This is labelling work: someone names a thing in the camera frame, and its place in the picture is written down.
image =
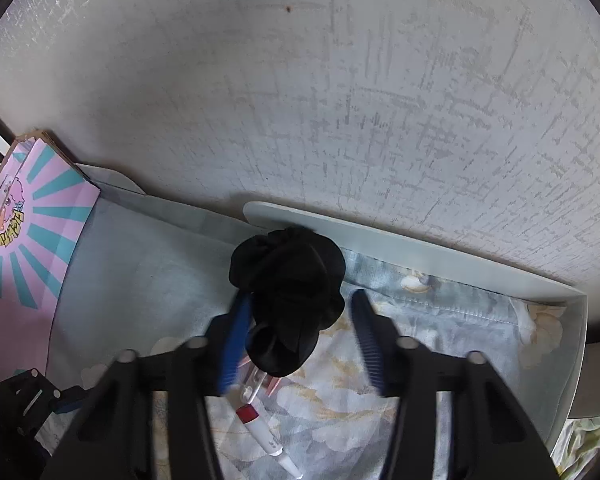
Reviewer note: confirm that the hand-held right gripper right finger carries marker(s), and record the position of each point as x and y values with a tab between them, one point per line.
367	340

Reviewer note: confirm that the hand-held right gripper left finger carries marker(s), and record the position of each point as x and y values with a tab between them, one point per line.
232	345

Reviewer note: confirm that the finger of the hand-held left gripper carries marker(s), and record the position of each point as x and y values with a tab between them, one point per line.
72	400

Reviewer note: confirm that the black cloth bundle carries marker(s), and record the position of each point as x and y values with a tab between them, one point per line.
290	280

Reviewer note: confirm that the cardboard box with pink flaps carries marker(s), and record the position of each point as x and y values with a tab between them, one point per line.
30	240

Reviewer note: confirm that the red and white pen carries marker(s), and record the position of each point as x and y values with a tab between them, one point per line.
265	440

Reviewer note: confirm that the green yellow printed cloth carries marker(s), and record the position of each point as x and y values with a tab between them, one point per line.
585	440

